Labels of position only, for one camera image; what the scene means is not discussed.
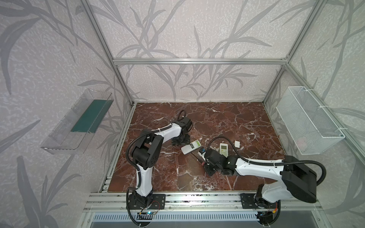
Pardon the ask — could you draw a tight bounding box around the white air conditioner remote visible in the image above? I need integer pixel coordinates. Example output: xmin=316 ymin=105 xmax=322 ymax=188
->
xmin=219 ymin=143 xmax=229 ymax=158

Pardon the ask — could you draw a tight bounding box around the red white remote control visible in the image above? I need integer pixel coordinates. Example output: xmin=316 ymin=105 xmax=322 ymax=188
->
xmin=181 ymin=140 xmax=202 ymax=155

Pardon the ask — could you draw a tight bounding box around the white battery cover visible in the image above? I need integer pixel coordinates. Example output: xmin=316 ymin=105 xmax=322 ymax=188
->
xmin=234 ymin=141 xmax=240 ymax=148

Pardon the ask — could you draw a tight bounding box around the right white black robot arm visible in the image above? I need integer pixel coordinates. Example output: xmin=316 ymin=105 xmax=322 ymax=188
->
xmin=198 ymin=149 xmax=327 ymax=207

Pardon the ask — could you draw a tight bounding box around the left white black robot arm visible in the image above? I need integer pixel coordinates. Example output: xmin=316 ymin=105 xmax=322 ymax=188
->
xmin=126 ymin=117 xmax=193 ymax=208

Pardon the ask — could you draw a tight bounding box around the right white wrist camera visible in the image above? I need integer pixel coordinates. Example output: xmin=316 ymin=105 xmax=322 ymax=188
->
xmin=198 ymin=147 xmax=206 ymax=162

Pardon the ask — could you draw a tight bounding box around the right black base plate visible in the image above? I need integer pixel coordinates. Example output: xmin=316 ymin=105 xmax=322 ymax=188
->
xmin=240 ymin=193 xmax=277 ymax=211

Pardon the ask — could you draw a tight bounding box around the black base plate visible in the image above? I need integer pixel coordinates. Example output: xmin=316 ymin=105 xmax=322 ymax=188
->
xmin=127 ymin=192 xmax=166 ymax=210
xmin=240 ymin=193 xmax=277 ymax=211

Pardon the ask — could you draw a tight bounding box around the aluminium frame crossbar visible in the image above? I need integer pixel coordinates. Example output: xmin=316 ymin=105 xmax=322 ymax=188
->
xmin=113 ymin=58 xmax=287 ymax=66

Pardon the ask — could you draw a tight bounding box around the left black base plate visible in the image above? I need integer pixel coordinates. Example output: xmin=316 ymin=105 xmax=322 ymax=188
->
xmin=127 ymin=192 xmax=166 ymax=210

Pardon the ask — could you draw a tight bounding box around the aluminium front rail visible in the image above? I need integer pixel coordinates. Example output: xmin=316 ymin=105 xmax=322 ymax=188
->
xmin=82 ymin=191 xmax=323 ymax=213

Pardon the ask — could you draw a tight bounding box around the white wire mesh basket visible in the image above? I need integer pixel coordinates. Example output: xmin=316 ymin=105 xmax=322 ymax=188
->
xmin=276 ymin=86 xmax=345 ymax=155

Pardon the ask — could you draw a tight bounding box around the right black cable conduit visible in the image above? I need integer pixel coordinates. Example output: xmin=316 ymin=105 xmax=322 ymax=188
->
xmin=206 ymin=136 xmax=327 ymax=186

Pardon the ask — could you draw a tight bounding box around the clear plastic wall shelf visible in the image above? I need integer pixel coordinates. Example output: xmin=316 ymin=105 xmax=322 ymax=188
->
xmin=40 ymin=89 xmax=114 ymax=155

